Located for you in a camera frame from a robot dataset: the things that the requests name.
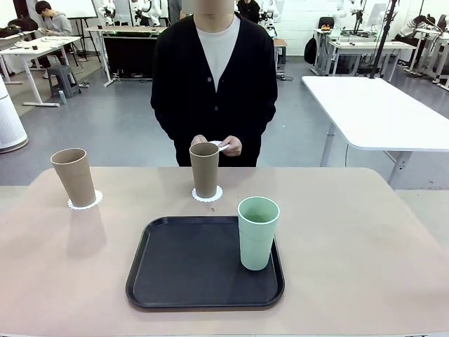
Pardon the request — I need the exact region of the person's right forearm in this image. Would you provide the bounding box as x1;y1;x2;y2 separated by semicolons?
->
150;93;198;142

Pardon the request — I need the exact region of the white desk with items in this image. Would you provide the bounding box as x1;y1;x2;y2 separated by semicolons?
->
0;34;83;107

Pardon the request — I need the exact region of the seated person in patterned top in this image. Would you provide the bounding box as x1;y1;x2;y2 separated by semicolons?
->
394;13;438;68

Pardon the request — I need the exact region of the brown tall cup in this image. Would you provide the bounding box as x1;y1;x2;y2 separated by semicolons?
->
189;141;221;199
50;147;98;209

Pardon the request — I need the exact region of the whiteboard on easel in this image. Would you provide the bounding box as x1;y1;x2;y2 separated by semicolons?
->
66;0;100;20

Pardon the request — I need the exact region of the standing person in grey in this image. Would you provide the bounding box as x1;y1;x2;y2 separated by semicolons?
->
167;0;184;20

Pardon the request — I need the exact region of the small wooden-top table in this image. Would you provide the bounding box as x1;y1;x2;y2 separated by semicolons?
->
273;37;290;93

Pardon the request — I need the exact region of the standing person in black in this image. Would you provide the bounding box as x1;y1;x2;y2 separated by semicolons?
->
236;0;261;25

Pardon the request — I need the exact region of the grey plastic stool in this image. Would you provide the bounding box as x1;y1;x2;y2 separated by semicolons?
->
46;64;83;99

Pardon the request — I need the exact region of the white desk with coloured toys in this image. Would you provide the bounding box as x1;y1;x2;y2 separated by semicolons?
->
312;22;343;76

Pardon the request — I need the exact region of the mint green tall cup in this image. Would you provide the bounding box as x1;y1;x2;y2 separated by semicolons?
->
237;195;281;272

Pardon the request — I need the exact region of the white cylindrical air purifier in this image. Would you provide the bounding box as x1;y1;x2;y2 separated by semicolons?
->
0;74;29;154

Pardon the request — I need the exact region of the black tripod stand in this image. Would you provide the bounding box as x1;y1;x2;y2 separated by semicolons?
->
364;0;401;80

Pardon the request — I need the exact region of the person's left hand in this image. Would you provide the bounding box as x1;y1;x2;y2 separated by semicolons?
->
220;136;243;157

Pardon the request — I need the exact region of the person in black cardigan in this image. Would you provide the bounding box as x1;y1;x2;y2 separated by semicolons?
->
150;0;279;168

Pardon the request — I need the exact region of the desk with black panel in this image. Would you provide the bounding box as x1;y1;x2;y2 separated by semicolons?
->
84;24;163;88

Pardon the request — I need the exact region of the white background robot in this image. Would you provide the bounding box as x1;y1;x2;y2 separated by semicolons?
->
258;0;282;38
97;0;118;27
130;0;163;27
333;0;349;30

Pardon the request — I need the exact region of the long white background desk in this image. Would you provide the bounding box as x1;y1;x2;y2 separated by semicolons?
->
325;39;419;77

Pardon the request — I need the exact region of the white computer monitor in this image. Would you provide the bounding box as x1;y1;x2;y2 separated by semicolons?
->
364;2;389;27

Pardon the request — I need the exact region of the seated person in grey hoodie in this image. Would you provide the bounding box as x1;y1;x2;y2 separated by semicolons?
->
34;0;73;70

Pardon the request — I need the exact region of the person's left forearm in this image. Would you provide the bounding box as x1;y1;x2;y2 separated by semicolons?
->
232;97;279;142

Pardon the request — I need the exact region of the large white table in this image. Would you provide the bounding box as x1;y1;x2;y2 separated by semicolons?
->
301;74;449;191

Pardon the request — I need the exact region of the black backpack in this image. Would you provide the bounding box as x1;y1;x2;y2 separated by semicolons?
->
303;34;319;65

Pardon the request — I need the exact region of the black plastic tray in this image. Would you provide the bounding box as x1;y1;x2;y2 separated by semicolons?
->
125;215;286;310

